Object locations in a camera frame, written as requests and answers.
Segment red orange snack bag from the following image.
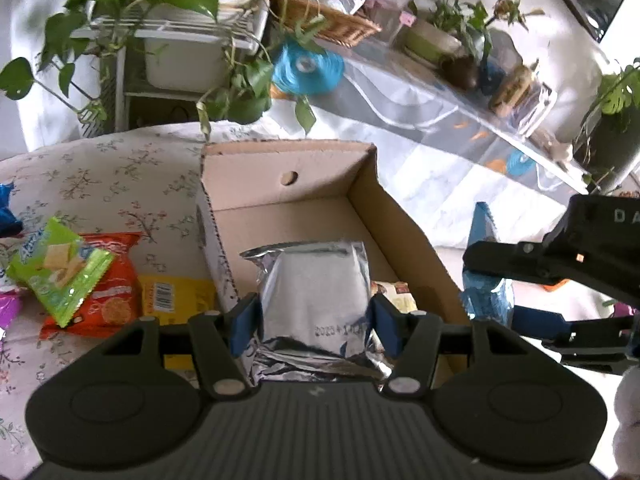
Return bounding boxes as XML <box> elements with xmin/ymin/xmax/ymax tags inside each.
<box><xmin>39</xmin><ymin>232</ymin><xmax>142</xmax><ymax>340</ymax></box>

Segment pink white snack bag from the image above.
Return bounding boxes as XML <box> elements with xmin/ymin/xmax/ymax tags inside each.
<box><xmin>0</xmin><ymin>266</ymin><xmax>21</xmax><ymax>294</ymax></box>

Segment croissant bread package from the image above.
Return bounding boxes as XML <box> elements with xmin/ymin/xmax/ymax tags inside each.
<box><xmin>371</xmin><ymin>281</ymin><xmax>418</xmax><ymax>313</ymax></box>

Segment monstera plant at right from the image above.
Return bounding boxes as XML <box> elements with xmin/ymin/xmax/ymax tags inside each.
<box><xmin>573</xmin><ymin>58</ymin><xmax>639</xmax><ymax>194</ymax></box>

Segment white metal plant rack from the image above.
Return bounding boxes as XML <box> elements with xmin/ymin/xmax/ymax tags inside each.
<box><xmin>80</xmin><ymin>0</ymin><xmax>269</xmax><ymax>138</ymax></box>

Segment pothos plant in white pot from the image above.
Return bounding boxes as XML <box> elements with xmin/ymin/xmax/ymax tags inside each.
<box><xmin>0</xmin><ymin>0</ymin><xmax>331</xmax><ymax>137</ymax></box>

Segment light blue snack packet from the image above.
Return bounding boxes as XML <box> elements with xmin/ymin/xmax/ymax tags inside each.
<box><xmin>460</xmin><ymin>202</ymin><xmax>514</xmax><ymax>326</ymax></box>

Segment blue foil snack bag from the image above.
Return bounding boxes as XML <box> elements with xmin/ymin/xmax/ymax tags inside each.
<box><xmin>0</xmin><ymin>183</ymin><xmax>23</xmax><ymax>238</ymax></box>

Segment green America cracker bag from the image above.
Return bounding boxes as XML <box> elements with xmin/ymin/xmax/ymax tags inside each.
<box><xmin>8</xmin><ymin>217</ymin><xmax>115</xmax><ymax>328</ymax></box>

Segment floral tablecloth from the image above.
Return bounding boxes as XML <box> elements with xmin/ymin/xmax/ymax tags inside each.
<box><xmin>0</xmin><ymin>122</ymin><xmax>281</xmax><ymax>480</ymax></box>

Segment purple snack bag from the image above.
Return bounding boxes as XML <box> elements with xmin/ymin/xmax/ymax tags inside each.
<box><xmin>0</xmin><ymin>292</ymin><xmax>22</xmax><ymax>340</ymax></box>

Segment grey patterned table cover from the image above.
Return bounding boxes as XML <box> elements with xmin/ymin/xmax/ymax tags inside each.
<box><xmin>292</xmin><ymin>41</ymin><xmax>587</xmax><ymax>249</ymax></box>

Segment yellow and silver snack bag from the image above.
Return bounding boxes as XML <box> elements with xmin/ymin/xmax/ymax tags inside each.
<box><xmin>241</xmin><ymin>240</ymin><xmax>392</xmax><ymax>385</ymax></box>

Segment blue tape roll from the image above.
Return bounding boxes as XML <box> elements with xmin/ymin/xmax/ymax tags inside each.
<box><xmin>272</xmin><ymin>41</ymin><xmax>345</xmax><ymax>96</ymax></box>

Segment wicker basket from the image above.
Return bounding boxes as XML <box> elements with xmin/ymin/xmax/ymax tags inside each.
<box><xmin>270</xmin><ymin>0</ymin><xmax>382</xmax><ymax>48</ymax></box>

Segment white cardboard milk box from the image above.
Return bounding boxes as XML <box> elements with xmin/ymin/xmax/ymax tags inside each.
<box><xmin>194</xmin><ymin>138</ymin><xmax>471</xmax><ymax>391</ymax></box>

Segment yellow snack packet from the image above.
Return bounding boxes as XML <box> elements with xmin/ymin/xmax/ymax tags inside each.
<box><xmin>136</xmin><ymin>274</ymin><xmax>219</xmax><ymax>373</ymax></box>

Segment white gloved hand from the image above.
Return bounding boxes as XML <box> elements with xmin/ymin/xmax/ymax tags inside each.
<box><xmin>613</xmin><ymin>366</ymin><xmax>640</xmax><ymax>479</ymax></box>

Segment green bowl planter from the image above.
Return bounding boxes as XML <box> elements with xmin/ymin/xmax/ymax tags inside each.
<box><xmin>401</xmin><ymin>18</ymin><xmax>464</xmax><ymax>67</ymax></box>

